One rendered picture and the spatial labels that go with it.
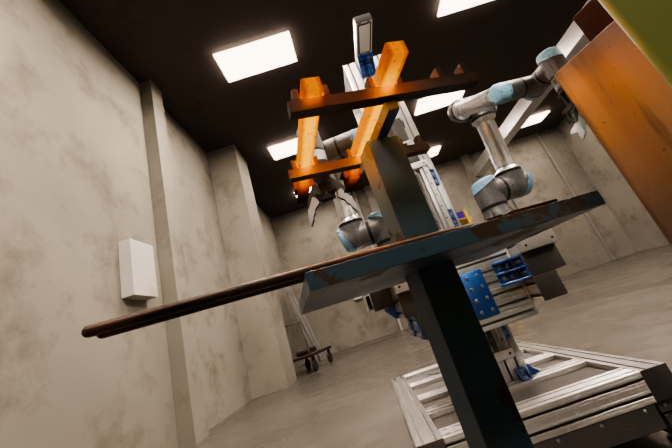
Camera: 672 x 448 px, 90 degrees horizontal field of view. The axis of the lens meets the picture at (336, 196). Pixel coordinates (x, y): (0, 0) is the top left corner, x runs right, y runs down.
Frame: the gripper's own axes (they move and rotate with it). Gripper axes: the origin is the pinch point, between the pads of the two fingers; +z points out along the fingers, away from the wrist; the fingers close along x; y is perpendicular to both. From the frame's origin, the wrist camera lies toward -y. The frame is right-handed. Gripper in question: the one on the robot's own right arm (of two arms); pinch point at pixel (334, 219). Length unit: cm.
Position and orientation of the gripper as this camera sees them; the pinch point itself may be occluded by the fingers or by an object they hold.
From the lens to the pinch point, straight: 102.6
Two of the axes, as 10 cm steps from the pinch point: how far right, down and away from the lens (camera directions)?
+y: 0.9, 3.4, 9.3
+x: -9.5, 3.1, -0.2
